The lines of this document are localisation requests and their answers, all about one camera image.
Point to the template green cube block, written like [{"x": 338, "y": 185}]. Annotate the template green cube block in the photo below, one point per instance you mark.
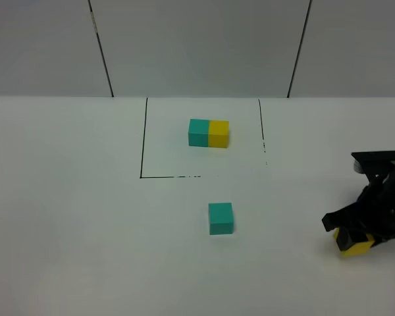
[{"x": 198, "y": 133}]

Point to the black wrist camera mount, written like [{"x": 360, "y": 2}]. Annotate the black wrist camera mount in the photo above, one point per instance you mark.
[{"x": 375, "y": 165}]

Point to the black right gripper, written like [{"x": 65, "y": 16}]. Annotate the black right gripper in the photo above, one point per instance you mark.
[{"x": 373, "y": 213}]

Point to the template yellow cube block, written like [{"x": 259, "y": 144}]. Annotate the template yellow cube block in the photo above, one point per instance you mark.
[{"x": 218, "y": 134}]

